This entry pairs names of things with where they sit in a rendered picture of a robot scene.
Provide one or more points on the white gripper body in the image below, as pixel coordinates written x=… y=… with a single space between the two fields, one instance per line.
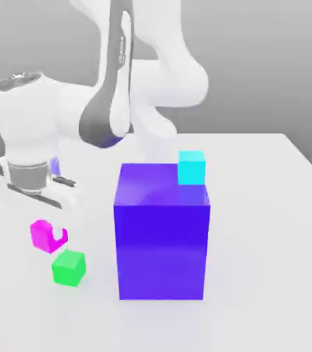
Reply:
x=59 y=196

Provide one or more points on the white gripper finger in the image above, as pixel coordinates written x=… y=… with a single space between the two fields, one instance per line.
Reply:
x=58 y=232

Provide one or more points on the small magenta cube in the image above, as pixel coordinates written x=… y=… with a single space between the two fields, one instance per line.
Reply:
x=41 y=234

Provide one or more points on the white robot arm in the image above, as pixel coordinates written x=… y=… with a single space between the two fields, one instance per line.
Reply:
x=35 y=121

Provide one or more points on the small green cube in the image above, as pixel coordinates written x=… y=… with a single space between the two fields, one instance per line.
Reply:
x=68 y=269

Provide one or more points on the small cyan cube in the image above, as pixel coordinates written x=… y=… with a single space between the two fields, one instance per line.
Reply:
x=191 y=168

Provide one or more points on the large purple box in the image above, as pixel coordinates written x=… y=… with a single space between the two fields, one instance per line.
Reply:
x=161 y=247

